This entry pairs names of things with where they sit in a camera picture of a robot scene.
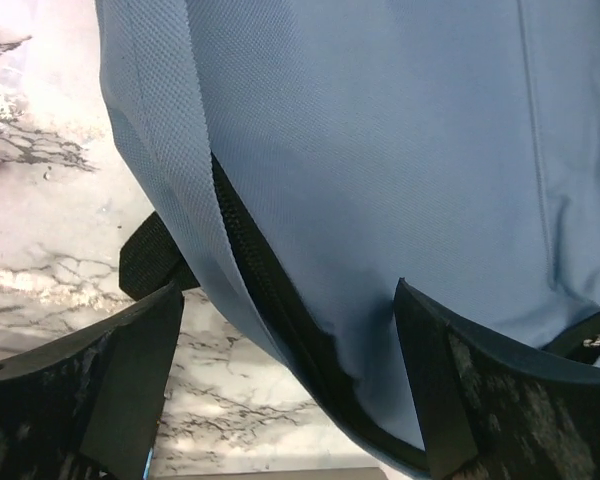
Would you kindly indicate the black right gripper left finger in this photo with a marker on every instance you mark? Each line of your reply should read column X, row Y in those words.
column 88, row 405

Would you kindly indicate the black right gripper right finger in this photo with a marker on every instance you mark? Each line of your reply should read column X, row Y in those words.
column 490, row 407

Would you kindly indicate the blue student backpack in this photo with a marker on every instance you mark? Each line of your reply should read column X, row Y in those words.
column 308, row 156

